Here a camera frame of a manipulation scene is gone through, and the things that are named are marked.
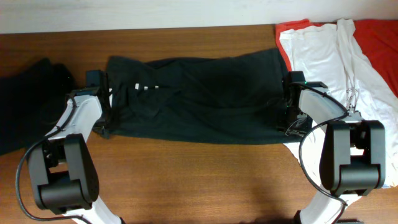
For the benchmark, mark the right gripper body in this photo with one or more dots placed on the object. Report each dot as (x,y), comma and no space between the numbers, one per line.
(293,120)

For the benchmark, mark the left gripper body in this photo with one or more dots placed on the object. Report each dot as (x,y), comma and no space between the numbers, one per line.
(106,121)

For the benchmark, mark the black Nike t-shirt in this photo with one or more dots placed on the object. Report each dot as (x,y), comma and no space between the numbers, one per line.
(232,100)

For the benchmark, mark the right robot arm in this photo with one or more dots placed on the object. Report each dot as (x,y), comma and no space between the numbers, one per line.
(352,159)

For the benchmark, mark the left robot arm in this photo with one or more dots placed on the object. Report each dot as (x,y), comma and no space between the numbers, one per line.
(62,173)

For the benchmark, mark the folded black garment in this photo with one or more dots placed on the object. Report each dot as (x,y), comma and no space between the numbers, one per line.
(32,102)

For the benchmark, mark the white t-shirt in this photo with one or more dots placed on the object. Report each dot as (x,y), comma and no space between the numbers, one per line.
(333,54)

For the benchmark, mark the red t-shirt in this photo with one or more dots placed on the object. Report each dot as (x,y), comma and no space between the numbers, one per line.
(377,39)

